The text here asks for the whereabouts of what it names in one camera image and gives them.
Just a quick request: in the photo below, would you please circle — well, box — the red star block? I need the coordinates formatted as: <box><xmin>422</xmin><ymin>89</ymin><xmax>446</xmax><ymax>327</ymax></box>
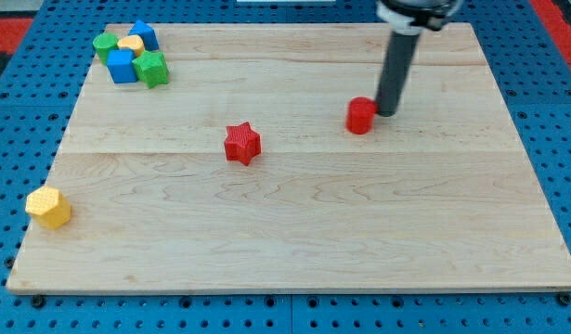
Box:
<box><xmin>224</xmin><ymin>122</ymin><xmax>262</xmax><ymax>166</ymax></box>

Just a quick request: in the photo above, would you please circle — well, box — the green star block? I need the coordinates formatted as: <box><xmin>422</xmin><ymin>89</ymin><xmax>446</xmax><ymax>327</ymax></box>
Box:
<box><xmin>132</xmin><ymin>51</ymin><xmax>169</xmax><ymax>89</ymax></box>

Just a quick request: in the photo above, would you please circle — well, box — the yellow rounded block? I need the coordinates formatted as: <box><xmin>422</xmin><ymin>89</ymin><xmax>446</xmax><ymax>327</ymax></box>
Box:
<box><xmin>117</xmin><ymin>35</ymin><xmax>146</xmax><ymax>58</ymax></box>

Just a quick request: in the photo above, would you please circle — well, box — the light wooden board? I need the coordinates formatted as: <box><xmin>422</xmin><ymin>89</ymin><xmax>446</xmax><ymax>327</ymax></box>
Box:
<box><xmin>6</xmin><ymin>23</ymin><xmax>571</xmax><ymax>295</ymax></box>

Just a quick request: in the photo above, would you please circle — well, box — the green cylinder block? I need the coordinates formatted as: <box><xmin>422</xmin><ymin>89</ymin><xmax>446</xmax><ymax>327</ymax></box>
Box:
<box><xmin>92</xmin><ymin>32</ymin><xmax>119</xmax><ymax>65</ymax></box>

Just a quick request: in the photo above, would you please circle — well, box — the yellow hexagon block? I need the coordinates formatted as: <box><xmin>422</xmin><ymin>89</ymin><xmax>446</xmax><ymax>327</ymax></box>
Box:
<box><xmin>25</xmin><ymin>186</ymin><xmax>71</xmax><ymax>229</ymax></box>

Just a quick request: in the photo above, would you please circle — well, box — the blue cube block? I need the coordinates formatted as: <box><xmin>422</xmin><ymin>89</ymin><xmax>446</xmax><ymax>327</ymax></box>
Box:
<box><xmin>107</xmin><ymin>49</ymin><xmax>138</xmax><ymax>84</ymax></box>

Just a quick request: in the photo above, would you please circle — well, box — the blue pentagon block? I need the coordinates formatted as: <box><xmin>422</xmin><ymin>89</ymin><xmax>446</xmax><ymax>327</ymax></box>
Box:
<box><xmin>128</xmin><ymin>19</ymin><xmax>160</xmax><ymax>51</ymax></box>

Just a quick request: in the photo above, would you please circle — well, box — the robot arm with grey rod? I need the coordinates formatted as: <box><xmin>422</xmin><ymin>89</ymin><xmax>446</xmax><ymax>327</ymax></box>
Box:
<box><xmin>375</xmin><ymin>0</ymin><xmax>463</xmax><ymax>117</ymax></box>

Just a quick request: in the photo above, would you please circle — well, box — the red cylinder block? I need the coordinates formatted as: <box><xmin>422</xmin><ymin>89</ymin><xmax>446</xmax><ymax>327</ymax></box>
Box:
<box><xmin>345</xmin><ymin>96</ymin><xmax>377</xmax><ymax>135</ymax></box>

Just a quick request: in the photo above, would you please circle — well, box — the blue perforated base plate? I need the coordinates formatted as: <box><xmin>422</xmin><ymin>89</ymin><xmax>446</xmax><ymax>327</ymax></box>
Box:
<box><xmin>0</xmin><ymin>0</ymin><xmax>571</xmax><ymax>333</ymax></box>

